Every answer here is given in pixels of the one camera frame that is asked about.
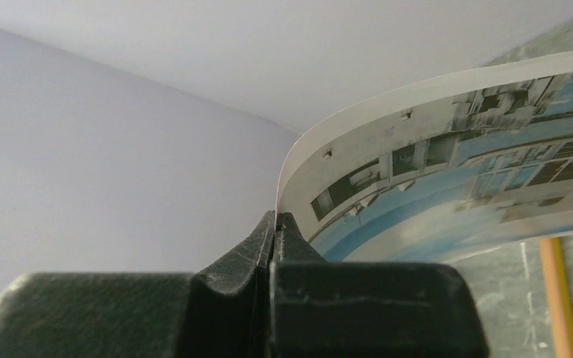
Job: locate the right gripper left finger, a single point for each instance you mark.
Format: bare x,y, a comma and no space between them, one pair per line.
220,311

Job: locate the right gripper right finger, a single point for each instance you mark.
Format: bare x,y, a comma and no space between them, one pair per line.
319,308

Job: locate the yellow wooden picture frame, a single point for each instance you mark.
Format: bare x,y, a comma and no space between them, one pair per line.
558,295

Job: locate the building and sky photo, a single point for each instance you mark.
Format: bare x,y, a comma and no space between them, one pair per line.
454,165

